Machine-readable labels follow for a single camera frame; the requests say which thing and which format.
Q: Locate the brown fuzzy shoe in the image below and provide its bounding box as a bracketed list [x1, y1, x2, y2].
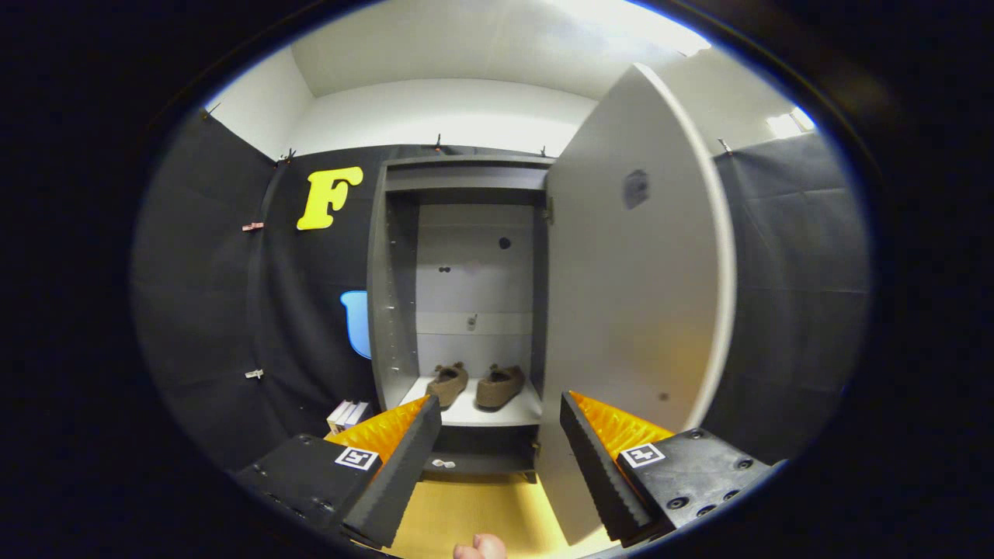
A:
[475, 363, 527, 411]
[426, 361, 470, 410]

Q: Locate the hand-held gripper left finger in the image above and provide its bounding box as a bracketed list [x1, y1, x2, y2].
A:
[233, 394, 443, 549]

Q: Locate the white cabinet shelf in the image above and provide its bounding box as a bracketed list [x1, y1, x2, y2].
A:
[398, 377, 543, 428]

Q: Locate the beige shoe cabinet door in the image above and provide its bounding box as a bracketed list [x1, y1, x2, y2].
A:
[536, 62, 737, 547]

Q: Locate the long ceiling light strip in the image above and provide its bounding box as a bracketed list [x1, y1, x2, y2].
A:
[544, 0, 711, 57]

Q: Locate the small ceiling light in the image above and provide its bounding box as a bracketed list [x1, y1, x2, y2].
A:
[765, 106, 816, 139]

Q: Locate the grey shoe cabinet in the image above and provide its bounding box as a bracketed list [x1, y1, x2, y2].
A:
[367, 154, 556, 484]

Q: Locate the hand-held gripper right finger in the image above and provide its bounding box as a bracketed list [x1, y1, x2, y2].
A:
[559, 391, 787, 548]

